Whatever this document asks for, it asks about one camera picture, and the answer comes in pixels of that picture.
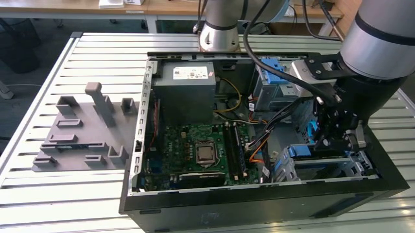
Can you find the white labelled box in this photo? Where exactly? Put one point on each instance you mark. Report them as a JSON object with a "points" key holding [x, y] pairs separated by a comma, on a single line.
{"points": [[132, 2]]}

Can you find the grey parts rack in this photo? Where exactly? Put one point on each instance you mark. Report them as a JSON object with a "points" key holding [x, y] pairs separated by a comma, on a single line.
{"points": [[86, 145]]}

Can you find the CPU socket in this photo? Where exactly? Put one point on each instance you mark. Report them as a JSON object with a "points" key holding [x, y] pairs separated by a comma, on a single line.
{"points": [[207, 142]]}

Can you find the installed RAM stick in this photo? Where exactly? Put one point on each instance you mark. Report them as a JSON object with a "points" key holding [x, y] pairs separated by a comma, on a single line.
{"points": [[240, 155]]}

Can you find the silver CPU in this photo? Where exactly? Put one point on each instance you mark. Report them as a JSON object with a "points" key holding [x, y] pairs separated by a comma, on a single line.
{"points": [[205, 154]]}

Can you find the wooden desk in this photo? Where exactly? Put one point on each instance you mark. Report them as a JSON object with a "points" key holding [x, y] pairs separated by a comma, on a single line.
{"points": [[64, 11]]}

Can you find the hard disk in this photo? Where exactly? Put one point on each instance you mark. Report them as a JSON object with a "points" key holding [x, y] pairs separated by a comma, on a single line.
{"points": [[299, 151]]}

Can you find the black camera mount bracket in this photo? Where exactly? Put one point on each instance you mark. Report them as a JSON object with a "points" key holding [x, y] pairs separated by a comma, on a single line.
{"points": [[315, 66]]}

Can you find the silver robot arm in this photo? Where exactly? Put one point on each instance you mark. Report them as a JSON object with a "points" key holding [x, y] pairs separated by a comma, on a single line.
{"points": [[379, 36]]}

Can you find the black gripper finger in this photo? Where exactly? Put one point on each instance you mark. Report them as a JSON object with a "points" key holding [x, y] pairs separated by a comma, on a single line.
{"points": [[355, 139], [332, 126]]}

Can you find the black PC case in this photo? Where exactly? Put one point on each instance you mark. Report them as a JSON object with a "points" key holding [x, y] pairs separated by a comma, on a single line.
{"points": [[227, 208]]}

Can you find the grey power supply unit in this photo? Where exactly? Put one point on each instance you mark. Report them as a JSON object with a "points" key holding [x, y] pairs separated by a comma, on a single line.
{"points": [[184, 102]]}

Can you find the metal optical drive cage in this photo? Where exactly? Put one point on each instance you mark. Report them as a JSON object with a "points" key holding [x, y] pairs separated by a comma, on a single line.
{"points": [[281, 97]]}

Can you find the blue plastic drive latch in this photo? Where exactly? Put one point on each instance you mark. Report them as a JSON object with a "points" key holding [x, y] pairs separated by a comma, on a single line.
{"points": [[275, 77]]}

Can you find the green motherboard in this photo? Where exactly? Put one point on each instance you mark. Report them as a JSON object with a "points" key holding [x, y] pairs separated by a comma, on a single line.
{"points": [[176, 145]]}

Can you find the black RAM slot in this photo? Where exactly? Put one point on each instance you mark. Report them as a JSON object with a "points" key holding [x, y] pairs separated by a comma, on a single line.
{"points": [[229, 150]]}

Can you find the black office chair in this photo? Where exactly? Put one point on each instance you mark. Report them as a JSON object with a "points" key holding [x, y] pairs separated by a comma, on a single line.
{"points": [[18, 43]]}

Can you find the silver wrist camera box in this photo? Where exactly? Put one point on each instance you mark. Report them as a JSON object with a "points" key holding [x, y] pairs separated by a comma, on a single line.
{"points": [[301, 72]]}

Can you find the metal disk bay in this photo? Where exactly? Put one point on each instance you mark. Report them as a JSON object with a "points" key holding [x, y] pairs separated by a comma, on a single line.
{"points": [[324, 162]]}

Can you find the black graphics card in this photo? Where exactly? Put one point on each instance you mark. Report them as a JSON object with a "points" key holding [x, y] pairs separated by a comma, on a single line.
{"points": [[200, 180]]}

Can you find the white cardboard box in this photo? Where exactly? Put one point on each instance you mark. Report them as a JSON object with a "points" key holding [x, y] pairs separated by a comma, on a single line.
{"points": [[109, 4]]}

